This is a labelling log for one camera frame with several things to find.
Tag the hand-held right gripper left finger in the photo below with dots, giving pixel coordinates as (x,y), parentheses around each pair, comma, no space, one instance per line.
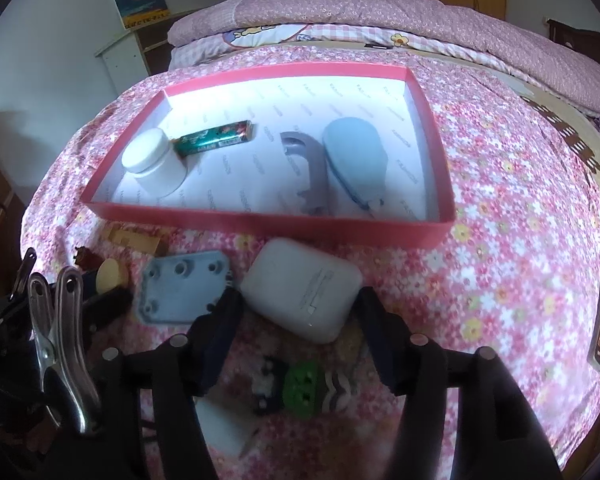
(220,335)

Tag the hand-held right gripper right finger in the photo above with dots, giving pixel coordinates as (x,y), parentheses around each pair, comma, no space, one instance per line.
(380,340)

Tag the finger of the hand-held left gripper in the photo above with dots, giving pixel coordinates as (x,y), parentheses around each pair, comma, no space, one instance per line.
(107,305)

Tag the yellow round disc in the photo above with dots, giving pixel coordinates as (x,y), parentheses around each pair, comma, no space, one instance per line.
(111,275)

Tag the small red toy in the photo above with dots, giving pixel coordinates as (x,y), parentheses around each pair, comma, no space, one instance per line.
(87,259)

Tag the grey studded plastic plate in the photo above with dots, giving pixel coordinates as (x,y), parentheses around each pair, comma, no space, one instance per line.
(180,287)

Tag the notched wooden block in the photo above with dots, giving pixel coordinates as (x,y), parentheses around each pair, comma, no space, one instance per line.
(135,241)

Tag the white earbud case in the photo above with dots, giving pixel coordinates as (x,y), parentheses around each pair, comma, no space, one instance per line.
(295,290)

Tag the green and white toy figure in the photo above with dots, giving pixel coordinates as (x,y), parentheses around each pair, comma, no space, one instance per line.
(302,385)

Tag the white charger plug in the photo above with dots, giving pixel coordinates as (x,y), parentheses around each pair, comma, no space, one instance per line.
(222,430)

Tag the pink cardboard box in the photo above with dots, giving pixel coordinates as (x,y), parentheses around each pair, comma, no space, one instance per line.
(260,227)

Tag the white plastic jar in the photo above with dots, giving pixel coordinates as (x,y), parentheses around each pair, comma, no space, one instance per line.
(155,170)

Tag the grey plastic hook piece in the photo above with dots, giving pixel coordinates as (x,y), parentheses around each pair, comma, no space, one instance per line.
(317,175)

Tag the light blue plastic case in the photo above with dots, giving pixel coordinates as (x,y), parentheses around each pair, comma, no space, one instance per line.
(355,155)

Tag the metal spring clip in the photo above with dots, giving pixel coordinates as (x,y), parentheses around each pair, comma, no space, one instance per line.
(70,360)
(25,270)

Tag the pink floral bedsheet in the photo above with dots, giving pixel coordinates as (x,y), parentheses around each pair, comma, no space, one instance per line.
(505,210)

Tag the white bedside shelf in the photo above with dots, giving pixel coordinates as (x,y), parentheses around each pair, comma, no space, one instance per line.
(125,60)

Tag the beige printed bedsheet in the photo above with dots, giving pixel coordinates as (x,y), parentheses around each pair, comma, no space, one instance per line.
(570,125)

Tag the blue and yellow painting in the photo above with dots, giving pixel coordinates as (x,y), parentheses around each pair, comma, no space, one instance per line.
(142,5)

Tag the checkered cartoon blanket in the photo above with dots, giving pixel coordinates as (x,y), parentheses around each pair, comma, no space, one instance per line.
(260,35)

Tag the folded pink quilt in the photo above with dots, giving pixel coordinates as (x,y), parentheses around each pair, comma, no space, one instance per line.
(380,15)

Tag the dark wooden headboard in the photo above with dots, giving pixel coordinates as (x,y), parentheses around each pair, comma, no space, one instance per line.
(580,40)

